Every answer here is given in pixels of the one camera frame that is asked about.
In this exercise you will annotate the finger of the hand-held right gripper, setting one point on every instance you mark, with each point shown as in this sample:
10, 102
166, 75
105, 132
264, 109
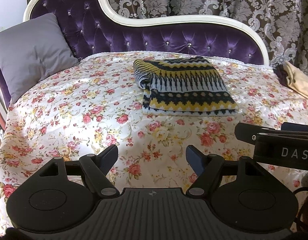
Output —
246, 130
297, 127

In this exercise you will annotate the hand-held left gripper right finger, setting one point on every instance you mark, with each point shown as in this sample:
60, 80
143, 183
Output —
195, 157

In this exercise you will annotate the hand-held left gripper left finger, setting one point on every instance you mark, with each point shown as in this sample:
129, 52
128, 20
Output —
109, 157

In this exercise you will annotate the yellow navy patterned knit sweater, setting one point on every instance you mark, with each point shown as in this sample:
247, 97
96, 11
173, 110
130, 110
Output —
186, 87

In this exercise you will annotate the beige cloth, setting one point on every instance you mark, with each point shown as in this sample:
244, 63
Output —
300, 80

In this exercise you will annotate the floral bed blanket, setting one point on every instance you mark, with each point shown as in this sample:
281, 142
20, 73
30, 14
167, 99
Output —
81, 110

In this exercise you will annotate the grey pillow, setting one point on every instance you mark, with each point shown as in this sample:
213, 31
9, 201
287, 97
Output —
31, 52

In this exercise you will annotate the purple tufted sofa white frame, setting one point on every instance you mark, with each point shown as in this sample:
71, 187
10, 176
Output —
144, 37

